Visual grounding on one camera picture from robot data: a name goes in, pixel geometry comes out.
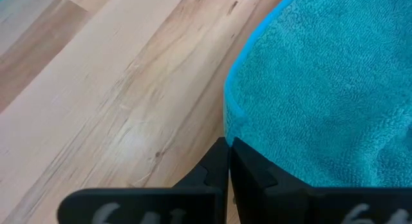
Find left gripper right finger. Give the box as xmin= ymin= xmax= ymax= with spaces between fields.
xmin=230 ymin=136 xmax=412 ymax=224

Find teal microfiber towel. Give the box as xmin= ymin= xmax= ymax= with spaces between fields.
xmin=223 ymin=0 xmax=412 ymax=189

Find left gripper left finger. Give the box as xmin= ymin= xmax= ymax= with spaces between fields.
xmin=57 ymin=136 xmax=230 ymax=224

